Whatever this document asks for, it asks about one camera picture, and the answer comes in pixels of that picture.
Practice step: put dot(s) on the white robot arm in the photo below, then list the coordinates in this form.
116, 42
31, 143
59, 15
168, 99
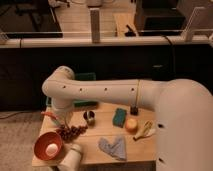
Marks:
183, 108

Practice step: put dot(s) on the red bowl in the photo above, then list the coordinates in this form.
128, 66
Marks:
43, 141

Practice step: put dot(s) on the small metal cup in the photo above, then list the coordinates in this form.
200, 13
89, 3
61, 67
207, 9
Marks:
89, 117

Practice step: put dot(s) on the teal sponge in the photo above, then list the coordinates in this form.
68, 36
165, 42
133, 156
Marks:
119, 117

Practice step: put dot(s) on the orange fruit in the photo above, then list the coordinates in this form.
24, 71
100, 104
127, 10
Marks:
131, 125

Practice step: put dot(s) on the bunch of red grapes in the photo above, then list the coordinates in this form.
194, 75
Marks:
70, 133

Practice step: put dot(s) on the orange carrot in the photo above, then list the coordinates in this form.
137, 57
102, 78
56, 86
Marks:
52, 116

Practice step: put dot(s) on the blue cloth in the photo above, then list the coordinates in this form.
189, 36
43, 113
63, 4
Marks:
116, 150

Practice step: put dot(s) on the white cup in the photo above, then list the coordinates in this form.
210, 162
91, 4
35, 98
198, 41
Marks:
72, 159

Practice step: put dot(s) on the white egg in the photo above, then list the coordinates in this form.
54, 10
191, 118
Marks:
51, 149

